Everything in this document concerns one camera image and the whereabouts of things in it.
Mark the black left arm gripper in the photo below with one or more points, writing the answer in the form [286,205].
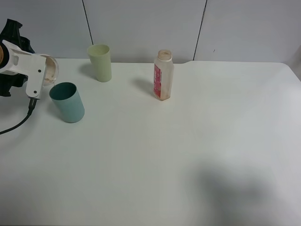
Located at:
[11,34]

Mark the clear bottle pink label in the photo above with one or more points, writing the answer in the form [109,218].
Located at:
[163,75]

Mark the teal plastic cup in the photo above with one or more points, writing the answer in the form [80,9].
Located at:
[66,98]

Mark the pale green plastic cup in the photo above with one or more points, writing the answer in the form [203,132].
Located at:
[100,58]

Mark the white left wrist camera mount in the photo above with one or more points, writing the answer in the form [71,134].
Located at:
[31,65]

